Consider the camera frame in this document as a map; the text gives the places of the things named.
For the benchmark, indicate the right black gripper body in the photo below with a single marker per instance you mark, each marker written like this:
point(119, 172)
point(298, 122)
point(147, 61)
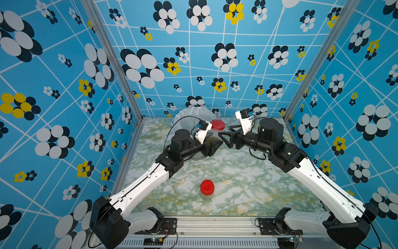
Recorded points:
point(240, 136)

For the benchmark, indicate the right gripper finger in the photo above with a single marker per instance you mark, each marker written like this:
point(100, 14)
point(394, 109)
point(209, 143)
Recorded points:
point(227, 138)
point(233, 130)

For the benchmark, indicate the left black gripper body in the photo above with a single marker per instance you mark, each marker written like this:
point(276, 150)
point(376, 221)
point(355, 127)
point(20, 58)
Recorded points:
point(205, 149)

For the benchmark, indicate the red-lid jar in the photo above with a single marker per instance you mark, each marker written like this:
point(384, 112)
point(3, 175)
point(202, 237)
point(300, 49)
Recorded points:
point(217, 127)
point(207, 189)

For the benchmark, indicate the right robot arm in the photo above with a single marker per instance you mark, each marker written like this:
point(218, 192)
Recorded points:
point(347, 221)

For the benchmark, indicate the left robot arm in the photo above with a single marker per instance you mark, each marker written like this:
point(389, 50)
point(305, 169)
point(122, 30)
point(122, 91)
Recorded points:
point(111, 219)

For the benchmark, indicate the white bin liner bag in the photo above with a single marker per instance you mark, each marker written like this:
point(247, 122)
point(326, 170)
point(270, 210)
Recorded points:
point(188, 119)

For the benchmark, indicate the left circuit board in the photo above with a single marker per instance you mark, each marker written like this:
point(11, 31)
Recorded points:
point(155, 242)

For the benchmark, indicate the circuit board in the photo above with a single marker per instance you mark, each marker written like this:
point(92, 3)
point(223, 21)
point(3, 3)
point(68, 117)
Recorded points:
point(155, 242)
point(289, 243)

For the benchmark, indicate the right circuit board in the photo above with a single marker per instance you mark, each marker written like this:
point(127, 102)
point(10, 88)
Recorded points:
point(289, 243)

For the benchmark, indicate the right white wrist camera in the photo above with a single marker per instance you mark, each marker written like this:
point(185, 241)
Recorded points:
point(246, 118)

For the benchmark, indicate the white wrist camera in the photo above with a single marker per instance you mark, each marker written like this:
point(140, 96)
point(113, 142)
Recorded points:
point(246, 118)
point(203, 128)

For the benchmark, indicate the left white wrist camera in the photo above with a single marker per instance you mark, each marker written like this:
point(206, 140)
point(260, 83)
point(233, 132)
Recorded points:
point(203, 128)

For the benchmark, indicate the aluminium front rail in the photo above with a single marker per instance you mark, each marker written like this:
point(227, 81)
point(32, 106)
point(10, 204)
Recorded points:
point(215, 232)

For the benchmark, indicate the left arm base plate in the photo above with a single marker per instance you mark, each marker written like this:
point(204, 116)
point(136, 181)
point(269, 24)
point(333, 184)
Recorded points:
point(168, 226)

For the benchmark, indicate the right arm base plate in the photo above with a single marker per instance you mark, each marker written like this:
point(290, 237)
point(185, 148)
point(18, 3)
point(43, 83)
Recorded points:
point(270, 226)

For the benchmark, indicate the right aluminium corner post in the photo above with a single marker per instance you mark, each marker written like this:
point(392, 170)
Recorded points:
point(329, 42)

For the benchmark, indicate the aluminium corner post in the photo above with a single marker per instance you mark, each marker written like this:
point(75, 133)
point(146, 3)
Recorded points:
point(329, 42)
point(94, 16)

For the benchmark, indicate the left aluminium corner post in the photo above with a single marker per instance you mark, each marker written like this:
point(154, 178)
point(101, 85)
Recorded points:
point(94, 16)

